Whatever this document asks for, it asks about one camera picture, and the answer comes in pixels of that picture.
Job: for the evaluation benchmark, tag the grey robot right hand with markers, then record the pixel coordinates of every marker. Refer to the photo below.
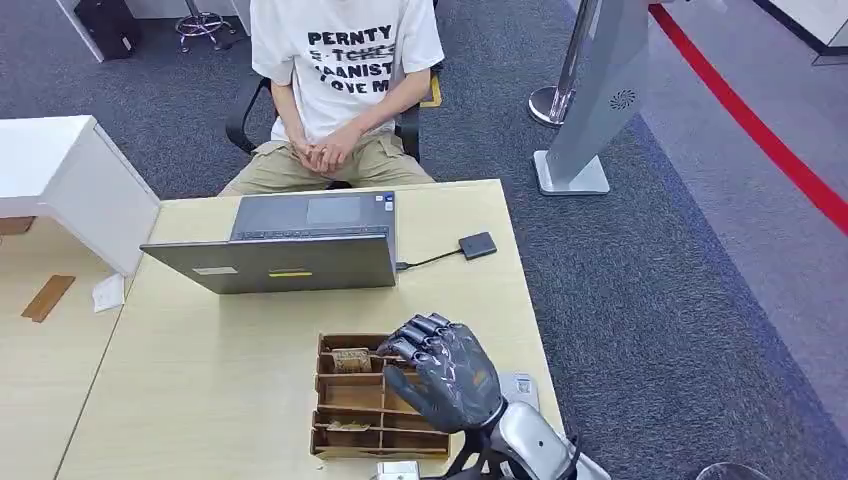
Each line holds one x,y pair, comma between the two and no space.
457,378

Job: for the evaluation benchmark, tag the person's right hand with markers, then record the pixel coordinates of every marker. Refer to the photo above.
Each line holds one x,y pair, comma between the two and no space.
308,156

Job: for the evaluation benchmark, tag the person's left hand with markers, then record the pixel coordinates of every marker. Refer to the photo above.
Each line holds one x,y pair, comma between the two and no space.
341,149

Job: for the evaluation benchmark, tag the printed tan card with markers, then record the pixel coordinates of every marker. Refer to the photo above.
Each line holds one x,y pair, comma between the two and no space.
351,361

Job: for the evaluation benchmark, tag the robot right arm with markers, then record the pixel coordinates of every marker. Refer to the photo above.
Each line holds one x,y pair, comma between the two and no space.
530,444

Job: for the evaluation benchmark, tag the person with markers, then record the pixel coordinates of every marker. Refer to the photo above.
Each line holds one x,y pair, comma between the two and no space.
344,99

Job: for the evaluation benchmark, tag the black office chair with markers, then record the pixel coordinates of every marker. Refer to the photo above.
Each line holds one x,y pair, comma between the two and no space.
240,126

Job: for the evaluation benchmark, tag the wooden card box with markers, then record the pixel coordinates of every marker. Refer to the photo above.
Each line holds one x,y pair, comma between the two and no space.
351,397

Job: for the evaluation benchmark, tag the grey laptop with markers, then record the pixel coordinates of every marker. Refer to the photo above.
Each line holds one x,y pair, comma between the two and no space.
298,265

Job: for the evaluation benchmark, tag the small black square device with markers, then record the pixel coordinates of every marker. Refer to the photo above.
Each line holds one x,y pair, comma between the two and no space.
478,246

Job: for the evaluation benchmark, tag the chrome stool base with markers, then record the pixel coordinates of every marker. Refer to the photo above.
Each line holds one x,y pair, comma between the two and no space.
199,25

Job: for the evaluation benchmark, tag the black computer case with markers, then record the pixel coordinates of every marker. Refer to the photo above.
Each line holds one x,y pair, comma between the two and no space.
109,26

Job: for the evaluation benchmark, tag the white paper scrap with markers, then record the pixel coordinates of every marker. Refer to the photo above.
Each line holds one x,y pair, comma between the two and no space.
108,293

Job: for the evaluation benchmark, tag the white desk partition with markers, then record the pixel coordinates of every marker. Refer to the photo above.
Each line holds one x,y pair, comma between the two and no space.
60,172

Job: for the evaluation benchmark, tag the grey display stand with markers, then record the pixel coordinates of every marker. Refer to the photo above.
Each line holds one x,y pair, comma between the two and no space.
596,99

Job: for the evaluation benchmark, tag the clear round rim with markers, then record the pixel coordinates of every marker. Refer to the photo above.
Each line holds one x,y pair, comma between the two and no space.
732,472

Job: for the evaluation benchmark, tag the brown flat strip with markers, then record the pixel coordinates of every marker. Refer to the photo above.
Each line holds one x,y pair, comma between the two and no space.
48,299

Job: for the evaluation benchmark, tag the brown wooden block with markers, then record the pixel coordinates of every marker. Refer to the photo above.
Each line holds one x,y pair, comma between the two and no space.
14,226

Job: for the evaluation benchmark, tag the red floor tape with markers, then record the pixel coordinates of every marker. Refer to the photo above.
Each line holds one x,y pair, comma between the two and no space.
762,132

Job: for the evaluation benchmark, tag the white counter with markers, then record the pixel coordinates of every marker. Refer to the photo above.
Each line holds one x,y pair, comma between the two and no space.
821,20

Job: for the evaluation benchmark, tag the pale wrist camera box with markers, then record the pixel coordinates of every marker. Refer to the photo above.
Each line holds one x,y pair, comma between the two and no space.
520,389

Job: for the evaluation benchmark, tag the chrome stanchion post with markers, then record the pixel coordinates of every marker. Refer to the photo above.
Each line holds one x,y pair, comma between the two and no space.
550,106

